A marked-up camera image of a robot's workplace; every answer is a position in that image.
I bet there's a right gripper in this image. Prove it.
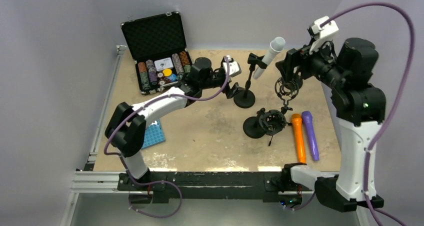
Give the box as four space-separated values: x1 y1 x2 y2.
276 34 348 90

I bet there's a black shock mount round stand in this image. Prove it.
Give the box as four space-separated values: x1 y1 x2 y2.
242 108 288 139

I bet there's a black tripod shock mount stand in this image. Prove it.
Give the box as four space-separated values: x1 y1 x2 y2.
268 77 299 146

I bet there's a purple microphone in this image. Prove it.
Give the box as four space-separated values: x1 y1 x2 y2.
301 111 320 161

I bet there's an orange microphone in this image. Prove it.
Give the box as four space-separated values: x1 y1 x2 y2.
291 113 306 164

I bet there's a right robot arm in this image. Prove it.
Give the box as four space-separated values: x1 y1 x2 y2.
275 37 386 213

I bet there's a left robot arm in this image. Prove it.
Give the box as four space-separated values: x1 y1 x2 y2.
104 55 242 191

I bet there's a black clip round base stand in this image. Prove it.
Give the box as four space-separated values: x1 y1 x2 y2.
233 53 268 109

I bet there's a white microphone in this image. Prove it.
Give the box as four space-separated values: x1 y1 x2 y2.
252 36 286 80

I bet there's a yellow chip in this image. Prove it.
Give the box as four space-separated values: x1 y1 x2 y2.
162 68 173 77

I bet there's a white card box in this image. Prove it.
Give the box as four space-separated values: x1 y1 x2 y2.
153 57 174 71

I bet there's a black poker chip case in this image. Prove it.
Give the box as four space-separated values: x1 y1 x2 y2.
120 11 192 96

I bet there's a blue building baseplate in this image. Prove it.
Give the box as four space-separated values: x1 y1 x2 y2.
142 120 166 149

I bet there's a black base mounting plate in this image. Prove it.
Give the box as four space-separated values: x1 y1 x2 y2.
117 171 303 208

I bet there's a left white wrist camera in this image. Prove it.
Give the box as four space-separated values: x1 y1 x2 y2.
221 54 242 78

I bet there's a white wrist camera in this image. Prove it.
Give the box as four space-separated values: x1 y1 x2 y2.
221 54 242 78
307 16 339 55

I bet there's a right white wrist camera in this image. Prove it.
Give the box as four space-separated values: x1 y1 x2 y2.
307 16 339 55

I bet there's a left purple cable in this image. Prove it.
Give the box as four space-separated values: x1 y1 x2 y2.
103 56 231 186

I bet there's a purple cable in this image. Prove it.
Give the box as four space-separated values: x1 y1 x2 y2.
103 56 231 186
319 2 416 226

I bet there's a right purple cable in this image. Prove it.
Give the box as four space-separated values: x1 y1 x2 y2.
319 2 416 226

